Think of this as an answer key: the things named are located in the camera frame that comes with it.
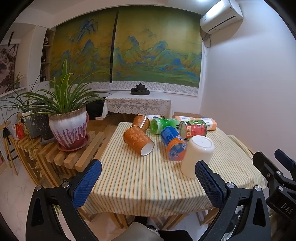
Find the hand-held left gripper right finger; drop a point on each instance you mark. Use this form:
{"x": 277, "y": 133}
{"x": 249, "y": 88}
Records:
{"x": 209, "y": 185}

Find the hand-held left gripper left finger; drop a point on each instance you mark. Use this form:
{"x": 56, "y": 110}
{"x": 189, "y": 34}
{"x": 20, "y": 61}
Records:
{"x": 86, "y": 183}

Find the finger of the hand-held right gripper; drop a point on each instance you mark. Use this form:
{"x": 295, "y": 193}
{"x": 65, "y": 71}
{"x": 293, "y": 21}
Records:
{"x": 284, "y": 158}
{"x": 264, "y": 165}

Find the white cup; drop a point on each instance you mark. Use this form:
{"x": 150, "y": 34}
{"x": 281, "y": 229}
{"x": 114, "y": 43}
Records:
{"x": 197, "y": 153}

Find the large orange patterned cup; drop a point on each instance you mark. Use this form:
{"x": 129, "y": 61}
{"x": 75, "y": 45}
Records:
{"x": 136, "y": 139}

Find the small orange patterned cup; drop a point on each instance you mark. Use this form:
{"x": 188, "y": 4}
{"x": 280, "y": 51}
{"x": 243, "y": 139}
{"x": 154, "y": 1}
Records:
{"x": 141, "y": 122}

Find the wooden slatted bench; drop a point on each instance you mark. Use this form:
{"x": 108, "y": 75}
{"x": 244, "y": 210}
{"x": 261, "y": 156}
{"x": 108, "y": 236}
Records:
{"x": 69, "y": 160}

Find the pink pot saucer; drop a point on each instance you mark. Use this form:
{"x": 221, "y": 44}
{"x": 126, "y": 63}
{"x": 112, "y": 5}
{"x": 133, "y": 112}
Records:
{"x": 82, "y": 144}

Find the wooden table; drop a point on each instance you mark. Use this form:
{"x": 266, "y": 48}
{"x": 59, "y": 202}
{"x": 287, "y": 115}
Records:
{"x": 121, "y": 221}

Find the white and purple flowerpot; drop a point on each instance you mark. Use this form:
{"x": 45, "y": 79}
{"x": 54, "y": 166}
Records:
{"x": 68, "y": 132}

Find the blue orange soda bottle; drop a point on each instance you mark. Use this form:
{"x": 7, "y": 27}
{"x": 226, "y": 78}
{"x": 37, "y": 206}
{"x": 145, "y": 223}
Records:
{"x": 173, "y": 143}

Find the striped tablecloth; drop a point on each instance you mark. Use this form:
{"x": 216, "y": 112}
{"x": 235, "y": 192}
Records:
{"x": 143, "y": 180}

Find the red and green can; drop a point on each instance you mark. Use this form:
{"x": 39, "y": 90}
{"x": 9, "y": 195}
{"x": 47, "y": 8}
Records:
{"x": 193, "y": 129}

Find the orange packet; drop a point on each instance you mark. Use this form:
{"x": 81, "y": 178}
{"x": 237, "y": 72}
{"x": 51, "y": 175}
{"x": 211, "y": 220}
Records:
{"x": 211, "y": 125}

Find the grey cloth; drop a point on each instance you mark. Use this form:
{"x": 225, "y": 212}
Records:
{"x": 138, "y": 233}

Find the dark speckled pot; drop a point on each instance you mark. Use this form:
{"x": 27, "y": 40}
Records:
{"x": 40, "y": 126}

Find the black bag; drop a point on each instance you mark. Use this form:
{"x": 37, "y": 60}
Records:
{"x": 94, "y": 109}

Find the green plastic bottle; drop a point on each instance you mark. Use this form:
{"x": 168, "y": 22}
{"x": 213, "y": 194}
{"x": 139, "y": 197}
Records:
{"x": 164, "y": 125}

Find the red packet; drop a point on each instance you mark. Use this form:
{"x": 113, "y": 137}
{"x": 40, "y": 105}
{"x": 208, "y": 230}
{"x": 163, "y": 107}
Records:
{"x": 20, "y": 132}

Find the wooden stool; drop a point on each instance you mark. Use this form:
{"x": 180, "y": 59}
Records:
{"x": 9, "y": 148}

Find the small white flowerpot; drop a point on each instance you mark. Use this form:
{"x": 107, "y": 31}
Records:
{"x": 27, "y": 118}

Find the green spider plant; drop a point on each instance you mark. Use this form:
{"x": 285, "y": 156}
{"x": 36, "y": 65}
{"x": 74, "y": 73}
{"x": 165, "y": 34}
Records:
{"x": 61, "y": 97}

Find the white and green packet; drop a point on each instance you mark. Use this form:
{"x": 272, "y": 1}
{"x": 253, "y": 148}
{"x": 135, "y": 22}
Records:
{"x": 150, "y": 116}

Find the lace-covered side table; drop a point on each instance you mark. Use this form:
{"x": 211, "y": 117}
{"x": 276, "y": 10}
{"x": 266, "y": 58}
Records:
{"x": 138, "y": 103}

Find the dark tea tray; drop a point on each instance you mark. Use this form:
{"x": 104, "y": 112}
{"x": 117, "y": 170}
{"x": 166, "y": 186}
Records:
{"x": 140, "y": 92}

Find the dark teapot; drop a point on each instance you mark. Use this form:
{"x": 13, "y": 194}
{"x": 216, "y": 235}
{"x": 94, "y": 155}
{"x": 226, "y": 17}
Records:
{"x": 140, "y": 86}

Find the white radiator cover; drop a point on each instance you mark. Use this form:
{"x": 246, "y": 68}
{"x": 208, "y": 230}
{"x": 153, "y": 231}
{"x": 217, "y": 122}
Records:
{"x": 10, "y": 99}

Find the ink painting scroll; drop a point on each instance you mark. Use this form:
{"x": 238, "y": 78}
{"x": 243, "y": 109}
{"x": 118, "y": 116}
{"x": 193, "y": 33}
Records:
{"x": 7, "y": 67}

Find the white air conditioner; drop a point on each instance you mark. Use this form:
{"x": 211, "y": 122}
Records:
{"x": 220, "y": 19}

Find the narrow landscape wall hanging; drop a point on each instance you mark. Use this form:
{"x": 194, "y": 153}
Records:
{"x": 81, "y": 53}

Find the white wall shelf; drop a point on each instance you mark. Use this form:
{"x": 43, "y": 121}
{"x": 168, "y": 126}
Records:
{"x": 46, "y": 53}

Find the wide landscape wall hanging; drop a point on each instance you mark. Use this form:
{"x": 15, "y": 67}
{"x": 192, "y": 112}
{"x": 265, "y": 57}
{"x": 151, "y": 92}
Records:
{"x": 157, "y": 51}

